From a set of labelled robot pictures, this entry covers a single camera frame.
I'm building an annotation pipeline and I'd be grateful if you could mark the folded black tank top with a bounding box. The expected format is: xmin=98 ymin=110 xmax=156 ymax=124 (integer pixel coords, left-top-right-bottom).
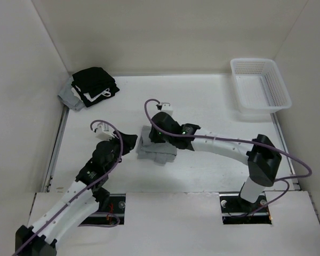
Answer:
xmin=71 ymin=67 xmax=120 ymax=108

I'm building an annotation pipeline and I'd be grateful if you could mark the folded white tank top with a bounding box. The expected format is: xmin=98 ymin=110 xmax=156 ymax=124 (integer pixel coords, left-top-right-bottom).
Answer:
xmin=71 ymin=87 xmax=111 ymax=102

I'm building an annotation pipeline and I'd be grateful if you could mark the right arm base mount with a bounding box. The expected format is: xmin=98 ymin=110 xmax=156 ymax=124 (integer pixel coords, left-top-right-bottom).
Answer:
xmin=219 ymin=193 xmax=271 ymax=225

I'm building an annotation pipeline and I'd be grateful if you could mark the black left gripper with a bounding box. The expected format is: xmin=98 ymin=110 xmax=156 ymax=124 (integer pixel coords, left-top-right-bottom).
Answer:
xmin=105 ymin=130 xmax=138 ymax=172

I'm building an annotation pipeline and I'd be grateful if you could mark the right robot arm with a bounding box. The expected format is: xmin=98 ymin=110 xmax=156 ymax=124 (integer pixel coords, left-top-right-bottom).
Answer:
xmin=149 ymin=112 xmax=282 ymax=211

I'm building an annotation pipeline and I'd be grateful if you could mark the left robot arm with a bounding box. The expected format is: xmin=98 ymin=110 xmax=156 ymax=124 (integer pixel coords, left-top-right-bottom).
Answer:
xmin=14 ymin=132 xmax=138 ymax=255

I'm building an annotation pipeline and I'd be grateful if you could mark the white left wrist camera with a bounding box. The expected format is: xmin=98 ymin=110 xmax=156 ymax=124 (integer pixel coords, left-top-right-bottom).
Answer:
xmin=94 ymin=123 xmax=116 ymax=141

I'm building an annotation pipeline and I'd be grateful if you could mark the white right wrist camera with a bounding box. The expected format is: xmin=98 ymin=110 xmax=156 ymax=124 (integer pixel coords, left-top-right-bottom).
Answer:
xmin=157 ymin=102 xmax=173 ymax=116

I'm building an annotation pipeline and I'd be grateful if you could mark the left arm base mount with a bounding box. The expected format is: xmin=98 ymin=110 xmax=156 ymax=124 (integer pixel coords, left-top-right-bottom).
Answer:
xmin=81 ymin=194 xmax=126 ymax=226

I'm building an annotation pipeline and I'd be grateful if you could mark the white plastic basket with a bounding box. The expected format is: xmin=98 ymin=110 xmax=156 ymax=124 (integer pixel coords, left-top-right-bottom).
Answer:
xmin=230 ymin=58 xmax=292 ymax=114

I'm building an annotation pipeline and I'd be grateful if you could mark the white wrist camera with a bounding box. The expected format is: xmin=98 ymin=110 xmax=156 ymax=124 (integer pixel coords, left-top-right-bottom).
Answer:
xmin=157 ymin=102 xmax=173 ymax=116
xmin=94 ymin=123 xmax=116 ymax=141

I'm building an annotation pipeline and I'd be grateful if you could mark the grey tank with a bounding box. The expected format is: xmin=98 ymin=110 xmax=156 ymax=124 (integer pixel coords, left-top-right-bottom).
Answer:
xmin=58 ymin=83 xmax=85 ymax=111
xmin=136 ymin=126 xmax=177 ymax=165

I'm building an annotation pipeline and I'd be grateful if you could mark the folded grey tank top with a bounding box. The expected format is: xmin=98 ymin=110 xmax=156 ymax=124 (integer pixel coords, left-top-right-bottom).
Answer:
xmin=58 ymin=83 xmax=85 ymax=111

